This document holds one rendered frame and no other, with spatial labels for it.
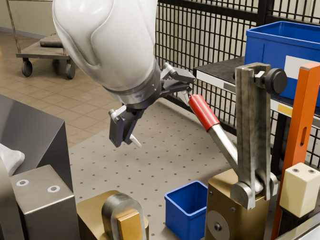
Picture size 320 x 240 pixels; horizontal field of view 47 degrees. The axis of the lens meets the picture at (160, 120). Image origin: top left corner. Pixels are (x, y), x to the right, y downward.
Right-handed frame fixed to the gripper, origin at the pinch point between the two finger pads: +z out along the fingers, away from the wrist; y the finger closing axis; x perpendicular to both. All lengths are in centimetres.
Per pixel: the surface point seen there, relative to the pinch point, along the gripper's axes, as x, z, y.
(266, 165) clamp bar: -23.9, -25.8, 4.4
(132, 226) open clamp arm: -20.7, -35.3, -11.3
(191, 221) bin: -17.9, 14.5, -9.2
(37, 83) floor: 225, 254, -55
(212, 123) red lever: -15.2, -24.9, 3.3
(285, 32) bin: 1.5, 14.7, 39.6
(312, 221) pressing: -32.4, -17.8, 4.9
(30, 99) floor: 191, 223, -65
